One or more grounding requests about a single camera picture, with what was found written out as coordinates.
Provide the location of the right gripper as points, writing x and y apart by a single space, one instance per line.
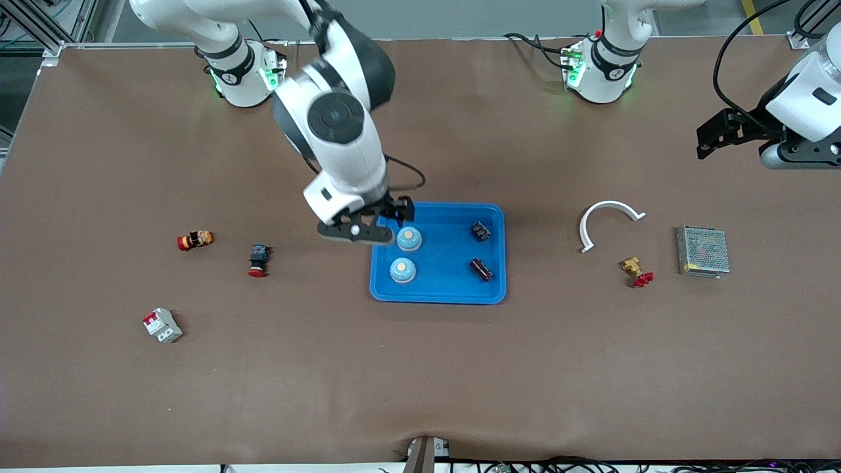
395 208

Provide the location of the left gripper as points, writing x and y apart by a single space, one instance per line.
747 128

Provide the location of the blue call bell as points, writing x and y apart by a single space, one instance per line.
409 240
403 270

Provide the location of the small black terminal block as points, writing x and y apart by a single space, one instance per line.
480 230

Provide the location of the brown electrolytic capacitor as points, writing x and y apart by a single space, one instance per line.
481 270

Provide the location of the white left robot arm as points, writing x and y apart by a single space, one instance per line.
601 75

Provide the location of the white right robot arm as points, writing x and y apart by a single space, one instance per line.
341 151

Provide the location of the blue plastic tray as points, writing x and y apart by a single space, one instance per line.
440 289

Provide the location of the metal mesh power supply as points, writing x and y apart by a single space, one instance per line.
703 249

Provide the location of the white curved plastic piece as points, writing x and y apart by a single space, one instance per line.
612 204

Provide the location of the red mushroom button black body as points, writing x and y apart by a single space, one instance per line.
258 256

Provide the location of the red orange push button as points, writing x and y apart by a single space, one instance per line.
195 240

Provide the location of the white red circuit breaker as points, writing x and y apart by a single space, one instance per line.
162 325

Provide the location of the aluminium frame profile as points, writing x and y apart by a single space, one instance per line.
82 20
798 41

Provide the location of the grey metal table bracket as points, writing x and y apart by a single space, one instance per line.
424 456

